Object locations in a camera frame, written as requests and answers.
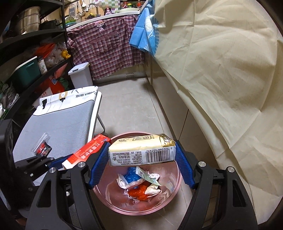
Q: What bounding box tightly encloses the red medicine box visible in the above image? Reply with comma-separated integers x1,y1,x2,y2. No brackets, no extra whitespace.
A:
62,134,111,169

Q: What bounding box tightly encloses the black red snack wrapper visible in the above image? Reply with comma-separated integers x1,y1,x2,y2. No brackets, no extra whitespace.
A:
31,133,52,157

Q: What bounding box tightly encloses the pink plastic trash bin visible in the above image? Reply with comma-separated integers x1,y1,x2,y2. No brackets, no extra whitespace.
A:
94,133,182,216

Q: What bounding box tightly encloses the cream gold snack package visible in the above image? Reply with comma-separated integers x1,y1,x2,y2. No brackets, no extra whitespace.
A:
108,134,176,167

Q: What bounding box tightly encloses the blue plastic bag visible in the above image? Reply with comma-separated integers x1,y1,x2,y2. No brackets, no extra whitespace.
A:
124,167,141,183

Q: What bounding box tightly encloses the green printed sachet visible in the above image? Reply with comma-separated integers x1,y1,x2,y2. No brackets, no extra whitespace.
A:
136,166,161,186

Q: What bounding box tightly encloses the orange plastic bag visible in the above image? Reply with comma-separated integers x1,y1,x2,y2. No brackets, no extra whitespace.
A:
128,181,151,201

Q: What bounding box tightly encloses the cream paper napkin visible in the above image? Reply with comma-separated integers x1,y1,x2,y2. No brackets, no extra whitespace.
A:
144,184,161,196

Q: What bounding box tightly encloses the white pedal trash can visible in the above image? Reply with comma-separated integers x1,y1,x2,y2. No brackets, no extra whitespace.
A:
68,62,93,89

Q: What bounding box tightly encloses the kitchen faucet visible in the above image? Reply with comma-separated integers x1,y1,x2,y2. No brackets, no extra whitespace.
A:
85,3,101,18

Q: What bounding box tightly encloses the grey table mat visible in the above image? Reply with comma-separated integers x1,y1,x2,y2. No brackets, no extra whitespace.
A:
13,100,94,162

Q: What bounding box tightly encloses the red bag under shelf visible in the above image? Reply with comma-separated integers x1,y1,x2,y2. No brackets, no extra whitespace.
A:
39,64,69,94

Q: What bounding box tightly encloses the green plastic storage box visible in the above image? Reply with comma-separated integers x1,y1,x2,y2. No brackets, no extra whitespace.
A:
11,56,41,86

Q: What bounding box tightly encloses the white jar on shelf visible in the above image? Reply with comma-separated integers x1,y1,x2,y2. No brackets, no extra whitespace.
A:
38,58,47,75

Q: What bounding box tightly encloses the black metal shelf rack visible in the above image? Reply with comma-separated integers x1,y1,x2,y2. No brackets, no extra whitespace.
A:
1,1,73,127

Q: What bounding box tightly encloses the cream blue paper tablecloth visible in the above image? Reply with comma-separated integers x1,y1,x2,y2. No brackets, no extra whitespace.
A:
131,1,282,224

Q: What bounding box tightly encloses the yellow toy figure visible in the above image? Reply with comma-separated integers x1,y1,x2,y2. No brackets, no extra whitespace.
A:
61,50,71,59

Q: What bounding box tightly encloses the red plaid shirt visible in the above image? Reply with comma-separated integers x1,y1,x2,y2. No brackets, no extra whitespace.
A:
67,15,145,80

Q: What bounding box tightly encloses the stainless steel pot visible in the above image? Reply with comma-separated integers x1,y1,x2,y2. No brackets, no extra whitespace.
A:
16,6,41,35

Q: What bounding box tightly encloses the black spice rack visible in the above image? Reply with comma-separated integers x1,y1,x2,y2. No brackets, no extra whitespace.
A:
120,0,145,9

